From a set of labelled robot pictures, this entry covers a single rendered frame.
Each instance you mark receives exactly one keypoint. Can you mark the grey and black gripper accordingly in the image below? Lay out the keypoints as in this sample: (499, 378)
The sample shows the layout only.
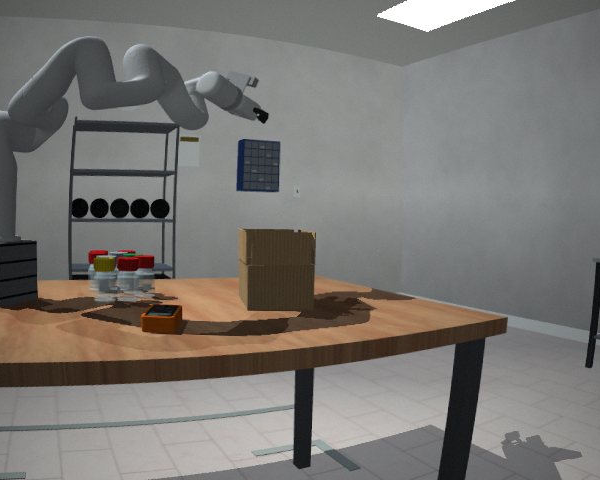
(248, 109)

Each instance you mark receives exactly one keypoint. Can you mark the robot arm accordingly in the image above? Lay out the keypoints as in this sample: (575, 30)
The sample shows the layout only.
(89, 57)

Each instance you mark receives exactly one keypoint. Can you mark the orange digital multimeter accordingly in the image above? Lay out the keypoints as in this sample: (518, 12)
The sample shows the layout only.
(161, 320)

